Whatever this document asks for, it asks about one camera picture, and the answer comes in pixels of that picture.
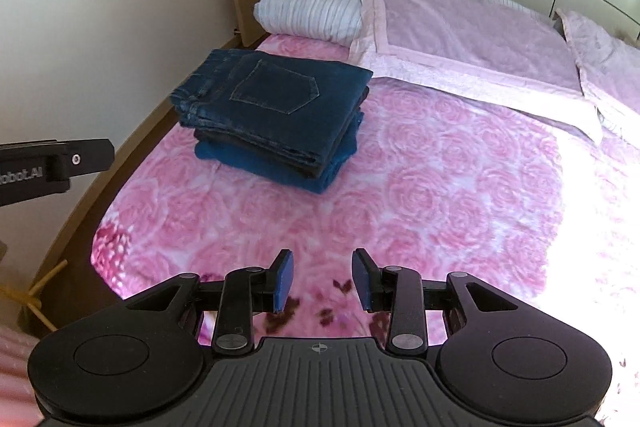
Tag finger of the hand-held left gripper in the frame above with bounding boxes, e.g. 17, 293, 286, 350
62, 138, 116, 182

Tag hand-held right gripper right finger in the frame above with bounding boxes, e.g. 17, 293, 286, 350
351, 248, 521, 354

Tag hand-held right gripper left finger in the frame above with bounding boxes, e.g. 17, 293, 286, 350
122, 249, 294, 354

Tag blue denim jeans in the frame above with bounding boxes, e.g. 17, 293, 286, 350
169, 48, 375, 170

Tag pink floral blanket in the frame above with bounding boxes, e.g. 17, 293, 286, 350
90, 32, 640, 427

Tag yellow broom stick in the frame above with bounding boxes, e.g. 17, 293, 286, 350
0, 259, 68, 333

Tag teal folded garment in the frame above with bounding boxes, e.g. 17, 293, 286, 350
194, 107, 365, 195

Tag person's pink striped clothing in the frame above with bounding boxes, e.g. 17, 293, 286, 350
0, 324, 43, 427

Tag pink quilted bedspread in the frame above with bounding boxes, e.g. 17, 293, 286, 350
347, 0, 603, 145

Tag white ribbed pillow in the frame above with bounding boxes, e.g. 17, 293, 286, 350
253, 0, 363, 42

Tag pink pillow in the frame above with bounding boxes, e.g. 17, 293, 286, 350
555, 8, 640, 140

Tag wooden bed frame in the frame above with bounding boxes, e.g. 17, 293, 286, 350
17, 32, 271, 333

